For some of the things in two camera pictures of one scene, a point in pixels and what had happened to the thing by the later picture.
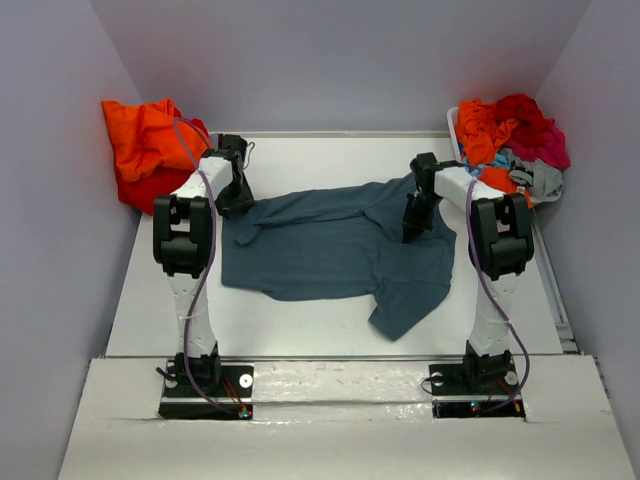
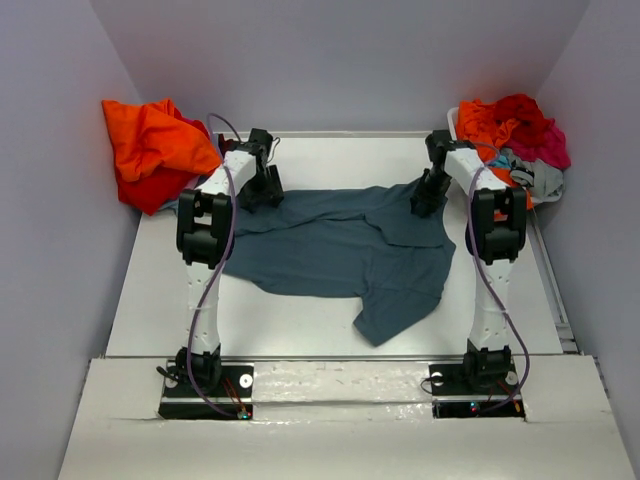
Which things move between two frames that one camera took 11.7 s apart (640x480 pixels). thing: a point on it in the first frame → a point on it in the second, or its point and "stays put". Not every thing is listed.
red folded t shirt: [140, 194] stays put
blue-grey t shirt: [342, 243] stays put
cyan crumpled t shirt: [500, 162] stays put
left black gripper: [244, 199] → [272, 191]
